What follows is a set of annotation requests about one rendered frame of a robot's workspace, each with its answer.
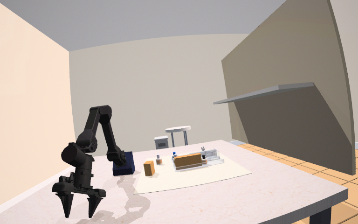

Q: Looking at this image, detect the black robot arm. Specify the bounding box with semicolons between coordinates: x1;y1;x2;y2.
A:
59;105;126;184

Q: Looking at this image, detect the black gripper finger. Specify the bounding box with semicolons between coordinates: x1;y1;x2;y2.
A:
87;197;103;218
55;193;74;218

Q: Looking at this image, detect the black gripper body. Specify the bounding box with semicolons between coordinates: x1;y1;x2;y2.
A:
52;169;106;198

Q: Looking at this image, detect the orange rectangular block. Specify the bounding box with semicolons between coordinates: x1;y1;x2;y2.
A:
143;161;155;176

